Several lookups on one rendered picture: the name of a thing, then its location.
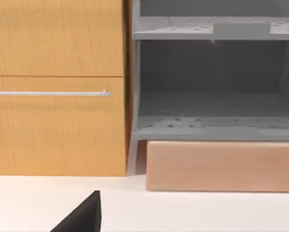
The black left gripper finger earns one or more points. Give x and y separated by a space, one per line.
87 215

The wooden cupboard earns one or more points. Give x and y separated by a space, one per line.
128 96

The pale wooden drawer front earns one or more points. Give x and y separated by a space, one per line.
221 166

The grey pierced drawer inside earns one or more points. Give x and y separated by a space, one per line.
207 96

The plain wooden drawer front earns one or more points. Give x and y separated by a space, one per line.
54 36

